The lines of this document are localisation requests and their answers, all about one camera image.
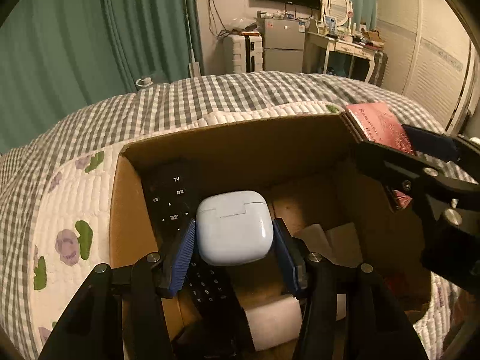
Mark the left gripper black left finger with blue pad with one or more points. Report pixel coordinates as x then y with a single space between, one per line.
91 325

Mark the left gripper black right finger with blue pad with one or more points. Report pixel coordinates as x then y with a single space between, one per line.
376 325

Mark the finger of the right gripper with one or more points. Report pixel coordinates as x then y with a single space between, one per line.
397 168
457 149

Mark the pink book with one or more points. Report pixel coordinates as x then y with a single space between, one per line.
375 122

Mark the white cylindrical device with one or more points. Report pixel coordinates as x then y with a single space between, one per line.
275 320

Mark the black TV remote control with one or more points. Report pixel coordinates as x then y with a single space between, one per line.
172 198

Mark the light blue earbuds case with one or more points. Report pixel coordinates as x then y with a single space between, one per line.
234 228

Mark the white power adapter cube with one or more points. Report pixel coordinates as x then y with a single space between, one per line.
339 245

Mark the brown cardboard box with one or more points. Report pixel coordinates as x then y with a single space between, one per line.
257 280

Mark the white sliding wardrobe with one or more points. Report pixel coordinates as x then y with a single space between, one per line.
431 58

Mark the white floral quilted blanket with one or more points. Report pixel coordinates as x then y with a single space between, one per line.
295 163

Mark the white oval mirror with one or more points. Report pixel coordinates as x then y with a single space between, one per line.
341 10

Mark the silver mini fridge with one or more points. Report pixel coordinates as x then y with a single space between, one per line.
283 44

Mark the white suitcase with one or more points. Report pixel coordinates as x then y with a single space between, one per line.
243 53

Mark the grey checked bed cover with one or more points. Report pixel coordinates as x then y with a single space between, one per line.
168 105

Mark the clear water jug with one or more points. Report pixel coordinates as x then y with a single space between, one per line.
144 82

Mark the green curtain left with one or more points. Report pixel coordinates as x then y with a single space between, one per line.
58 56

